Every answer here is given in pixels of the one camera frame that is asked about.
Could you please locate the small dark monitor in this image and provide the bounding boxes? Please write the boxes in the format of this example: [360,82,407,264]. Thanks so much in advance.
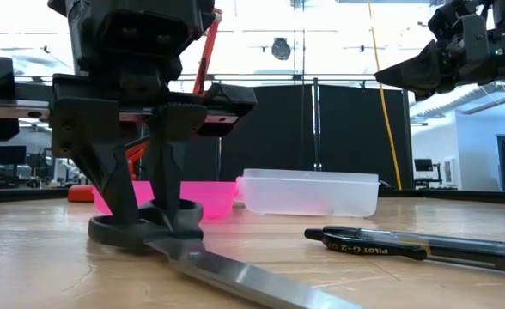
[414,158,435,173]

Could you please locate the pink plastic box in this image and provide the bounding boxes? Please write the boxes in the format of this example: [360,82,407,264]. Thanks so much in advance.
[91,179,240,221]

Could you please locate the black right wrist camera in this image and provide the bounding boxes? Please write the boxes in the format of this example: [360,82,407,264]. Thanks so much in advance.
[427,0,466,42]

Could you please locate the clear plastic supply box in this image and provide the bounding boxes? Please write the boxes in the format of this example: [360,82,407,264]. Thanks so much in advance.
[236,167,381,219]

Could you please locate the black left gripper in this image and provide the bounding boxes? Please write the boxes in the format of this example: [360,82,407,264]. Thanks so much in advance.
[0,0,259,233]

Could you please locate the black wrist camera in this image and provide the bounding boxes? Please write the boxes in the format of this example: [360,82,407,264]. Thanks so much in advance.
[427,0,466,42]
[96,11,193,59]

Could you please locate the black-handled steel scissors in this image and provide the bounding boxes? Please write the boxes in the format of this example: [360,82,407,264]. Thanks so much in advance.
[88,199,365,309]

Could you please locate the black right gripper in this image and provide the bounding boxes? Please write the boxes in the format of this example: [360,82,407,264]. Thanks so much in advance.
[372,14,502,103]

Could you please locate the yellow hanging cable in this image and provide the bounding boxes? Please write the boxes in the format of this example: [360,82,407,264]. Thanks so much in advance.
[367,0,403,191]

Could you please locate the silver vertical pole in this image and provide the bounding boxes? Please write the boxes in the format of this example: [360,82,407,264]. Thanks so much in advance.
[311,76,323,171]

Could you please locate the black Pilot G-2 pen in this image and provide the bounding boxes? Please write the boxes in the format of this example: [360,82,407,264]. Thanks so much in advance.
[320,231,505,276]

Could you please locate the black partition panel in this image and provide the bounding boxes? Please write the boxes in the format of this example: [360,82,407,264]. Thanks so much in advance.
[183,83,415,182]

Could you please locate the red round base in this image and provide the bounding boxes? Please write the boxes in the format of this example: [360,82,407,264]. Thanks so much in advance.
[67,184,95,203]

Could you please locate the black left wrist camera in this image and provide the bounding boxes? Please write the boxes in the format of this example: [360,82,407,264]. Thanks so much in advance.
[96,11,193,59]

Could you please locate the round hanging ceiling device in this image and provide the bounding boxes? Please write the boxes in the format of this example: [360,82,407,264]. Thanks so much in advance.
[271,37,293,61]

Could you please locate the dark computer monitor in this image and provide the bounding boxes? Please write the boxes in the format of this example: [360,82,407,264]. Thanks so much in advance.
[0,144,27,166]

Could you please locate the white wall box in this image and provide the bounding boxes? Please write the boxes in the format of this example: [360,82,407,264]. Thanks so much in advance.
[442,157,456,186]

